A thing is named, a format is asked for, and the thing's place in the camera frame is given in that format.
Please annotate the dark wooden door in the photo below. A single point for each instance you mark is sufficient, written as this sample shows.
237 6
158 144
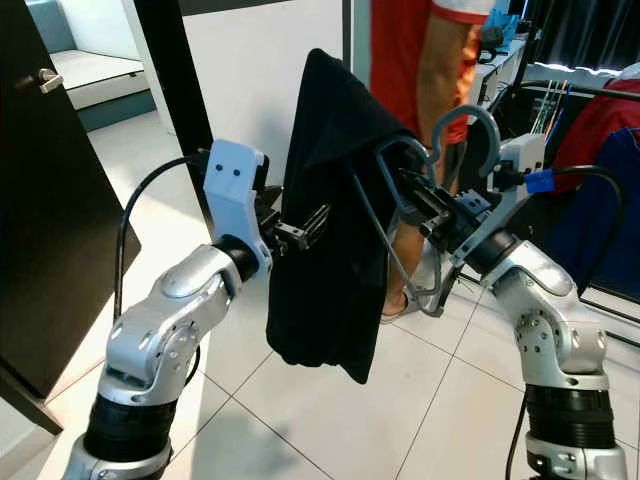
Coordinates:
60 230

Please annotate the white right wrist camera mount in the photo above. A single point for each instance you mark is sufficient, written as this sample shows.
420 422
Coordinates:
525 155

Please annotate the black door frame post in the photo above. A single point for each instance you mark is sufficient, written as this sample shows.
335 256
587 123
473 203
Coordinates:
165 90

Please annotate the red cloth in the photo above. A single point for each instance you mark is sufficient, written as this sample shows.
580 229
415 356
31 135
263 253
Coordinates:
605 125

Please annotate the person in red shirt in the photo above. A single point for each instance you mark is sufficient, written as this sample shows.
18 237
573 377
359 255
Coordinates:
445 80

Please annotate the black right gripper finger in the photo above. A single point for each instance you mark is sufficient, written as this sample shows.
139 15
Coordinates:
420 187

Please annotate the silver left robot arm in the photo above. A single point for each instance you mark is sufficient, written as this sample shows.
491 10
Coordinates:
170 340

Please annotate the blue shirt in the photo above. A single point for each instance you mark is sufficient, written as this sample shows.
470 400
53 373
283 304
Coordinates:
595 230

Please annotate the grey plastic hanger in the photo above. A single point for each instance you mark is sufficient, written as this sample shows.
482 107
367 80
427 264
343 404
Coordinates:
465 110

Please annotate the black curtain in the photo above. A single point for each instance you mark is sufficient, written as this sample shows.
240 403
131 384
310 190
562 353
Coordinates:
585 30

